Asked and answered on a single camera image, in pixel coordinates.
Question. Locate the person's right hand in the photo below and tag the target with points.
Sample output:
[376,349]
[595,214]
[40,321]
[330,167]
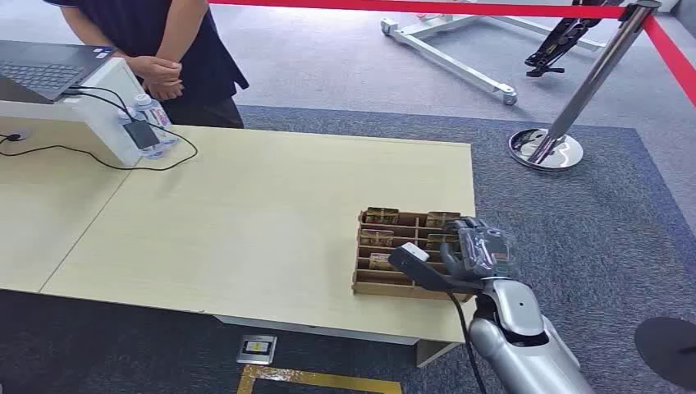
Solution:
[155,68]

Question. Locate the person's left hand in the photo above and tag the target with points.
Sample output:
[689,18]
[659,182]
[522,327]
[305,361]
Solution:
[166,91]

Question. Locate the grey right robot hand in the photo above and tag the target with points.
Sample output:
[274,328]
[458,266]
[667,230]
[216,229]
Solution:
[481,250]

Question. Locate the person's left forearm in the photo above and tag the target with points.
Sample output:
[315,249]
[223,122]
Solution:
[182,30]

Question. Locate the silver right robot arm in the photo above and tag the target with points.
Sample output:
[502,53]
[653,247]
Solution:
[522,337]

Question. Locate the person's right forearm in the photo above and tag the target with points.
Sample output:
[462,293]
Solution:
[89,30]

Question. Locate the person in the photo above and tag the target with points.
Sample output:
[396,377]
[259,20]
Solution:
[195,60]

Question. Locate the green gold card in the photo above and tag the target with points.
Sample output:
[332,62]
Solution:
[376,237]
[379,261]
[441,219]
[381,216]

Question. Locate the wooden slotted card holder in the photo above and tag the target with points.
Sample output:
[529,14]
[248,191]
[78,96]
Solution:
[380,283]

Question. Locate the clear water bottle red label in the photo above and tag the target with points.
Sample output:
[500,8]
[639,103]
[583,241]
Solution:
[157,117]

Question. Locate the black power adapter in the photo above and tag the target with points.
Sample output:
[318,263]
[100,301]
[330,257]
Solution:
[141,134]

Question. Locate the white desk riser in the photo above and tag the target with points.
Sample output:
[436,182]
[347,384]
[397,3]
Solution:
[103,111]

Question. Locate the dark grey laptop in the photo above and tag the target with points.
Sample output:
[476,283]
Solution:
[38,68]

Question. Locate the chrome stanchion base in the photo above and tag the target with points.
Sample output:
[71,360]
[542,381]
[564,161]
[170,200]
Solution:
[563,155]

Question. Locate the black round disc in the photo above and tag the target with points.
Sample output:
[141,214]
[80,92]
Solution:
[669,350]

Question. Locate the black folded stand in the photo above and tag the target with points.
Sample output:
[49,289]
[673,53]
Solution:
[557,41]

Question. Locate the metal floor socket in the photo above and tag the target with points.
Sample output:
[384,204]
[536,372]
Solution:
[256,349]

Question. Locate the red barrier belt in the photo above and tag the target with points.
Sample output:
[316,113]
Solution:
[674,57]
[413,7]

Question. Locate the black wrist camera with pale box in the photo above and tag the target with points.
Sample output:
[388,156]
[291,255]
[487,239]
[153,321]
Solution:
[418,267]

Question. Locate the white wheeled frame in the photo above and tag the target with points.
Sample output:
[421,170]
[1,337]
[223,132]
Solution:
[451,61]

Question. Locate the chrome stanchion post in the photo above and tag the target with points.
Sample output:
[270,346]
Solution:
[590,84]

